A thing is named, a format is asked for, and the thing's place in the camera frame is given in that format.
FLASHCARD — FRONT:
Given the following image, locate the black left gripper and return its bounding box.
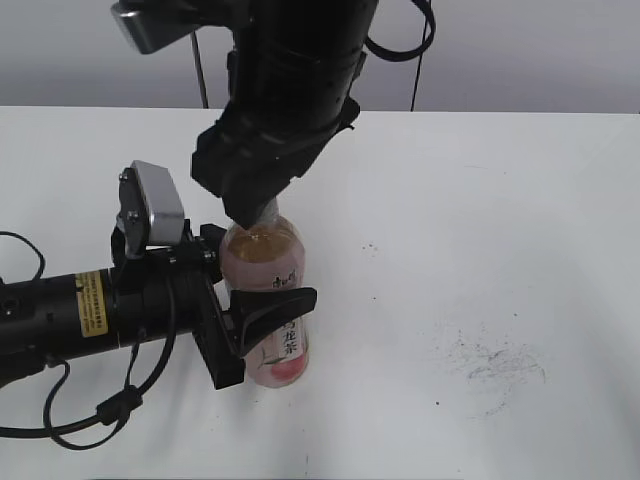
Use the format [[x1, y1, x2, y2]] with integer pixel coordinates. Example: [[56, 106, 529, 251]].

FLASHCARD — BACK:
[[109, 223, 317, 390]]

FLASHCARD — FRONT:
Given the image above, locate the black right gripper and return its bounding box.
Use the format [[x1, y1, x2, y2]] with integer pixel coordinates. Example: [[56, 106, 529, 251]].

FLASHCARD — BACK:
[[191, 98, 360, 229]]

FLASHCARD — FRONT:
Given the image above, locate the oolong tea bottle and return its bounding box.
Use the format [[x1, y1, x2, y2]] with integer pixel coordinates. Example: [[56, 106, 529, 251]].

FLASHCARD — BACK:
[[220, 199, 309, 388]]

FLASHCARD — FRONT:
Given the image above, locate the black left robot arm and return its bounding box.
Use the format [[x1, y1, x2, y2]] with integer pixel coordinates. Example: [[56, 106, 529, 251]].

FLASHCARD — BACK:
[[1, 224, 317, 389]]

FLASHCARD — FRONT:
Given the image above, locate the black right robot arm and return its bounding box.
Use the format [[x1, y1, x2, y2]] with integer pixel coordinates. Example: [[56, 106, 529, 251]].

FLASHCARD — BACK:
[[191, 1, 378, 228]]

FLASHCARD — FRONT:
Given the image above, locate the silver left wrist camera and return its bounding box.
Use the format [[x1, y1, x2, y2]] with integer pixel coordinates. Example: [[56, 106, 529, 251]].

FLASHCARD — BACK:
[[116, 160, 185, 258]]

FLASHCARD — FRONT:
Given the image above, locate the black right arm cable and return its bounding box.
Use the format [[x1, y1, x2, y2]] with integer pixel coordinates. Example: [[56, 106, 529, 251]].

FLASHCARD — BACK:
[[364, 0, 436, 64]]

